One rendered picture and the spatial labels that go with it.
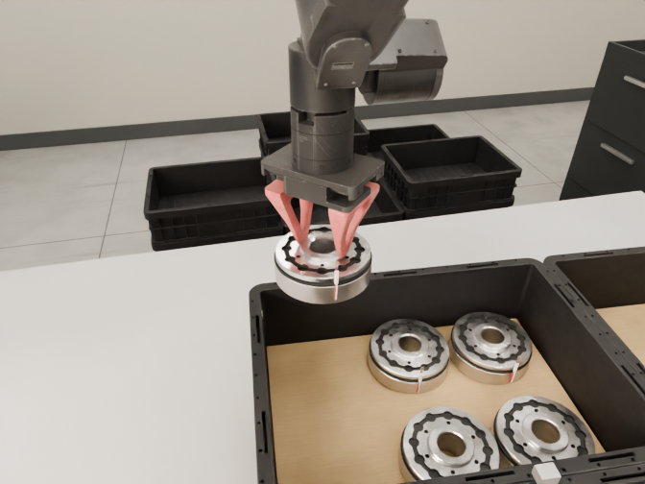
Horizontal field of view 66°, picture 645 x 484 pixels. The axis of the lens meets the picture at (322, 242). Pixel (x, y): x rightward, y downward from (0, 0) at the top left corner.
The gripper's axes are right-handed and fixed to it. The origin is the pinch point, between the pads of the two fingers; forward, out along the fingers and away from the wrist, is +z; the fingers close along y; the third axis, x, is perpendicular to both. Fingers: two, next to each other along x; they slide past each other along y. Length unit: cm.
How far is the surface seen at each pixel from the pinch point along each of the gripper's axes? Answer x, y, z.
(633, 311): -35, -33, 21
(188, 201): -65, 93, 53
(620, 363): -11.6, -30.4, 11.6
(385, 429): 2.1, -9.9, 21.7
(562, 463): 3.7, -27.3, 11.9
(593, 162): -170, -19, 54
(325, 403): 2.7, -2.2, 21.6
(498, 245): -62, -8, 33
